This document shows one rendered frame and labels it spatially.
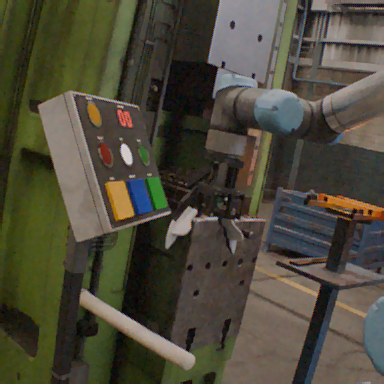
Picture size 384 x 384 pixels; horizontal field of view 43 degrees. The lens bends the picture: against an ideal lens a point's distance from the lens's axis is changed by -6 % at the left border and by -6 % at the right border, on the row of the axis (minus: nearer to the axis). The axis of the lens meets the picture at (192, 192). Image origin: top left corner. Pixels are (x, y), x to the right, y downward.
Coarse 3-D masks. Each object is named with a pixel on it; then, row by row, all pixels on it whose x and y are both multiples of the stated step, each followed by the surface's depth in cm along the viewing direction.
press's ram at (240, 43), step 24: (192, 0) 149; (216, 0) 142; (240, 0) 148; (264, 0) 156; (192, 24) 148; (216, 24) 143; (240, 24) 150; (264, 24) 159; (192, 48) 148; (216, 48) 145; (240, 48) 153; (264, 48) 162; (240, 72) 156; (264, 72) 165
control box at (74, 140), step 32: (64, 96) 93; (64, 128) 94; (96, 128) 99; (128, 128) 114; (64, 160) 94; (96, 160) 95; (64, 192) 95; (96, 192) 93; (128, 192) 104; (96, 224) 93; (128, 224) 100
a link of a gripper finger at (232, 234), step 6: (222, 222) 102; (228, 222) 102; (228, 228) 103; (234, 228) 101; (228, 234) 103; (234, 234) 102; (240, 234) 100; (228, 240) 104; (234, 240) 104; (228, 246) 104; (234, 246) 104; (234, 252) 105
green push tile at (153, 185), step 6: (144, 180) 115; (150, 180) 116; (156, 180) 119; (150, 186) 115; (156, 186) 118; (150, 192) 114; (156, 192) 117; (162, 192) 121; (150, 198) 115; (156, 198) 116; (162, 198) 120; (156, 204) 115; (162, 204) 118
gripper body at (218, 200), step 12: (204, 156) 98; (216, 156) 95; (216, 168) 98; (228, 168) 95; (204, 180) 100; (216, 180) 96; (228, 180) 95; (204, 192) 96; (216, 192) 95; (228, 192) 94; (240, 192) 97; (204, 204) 95; (216, 204) 95; (228, 204) 96; (216, 216) 96; (228, 216) 95; (240, 216) 96
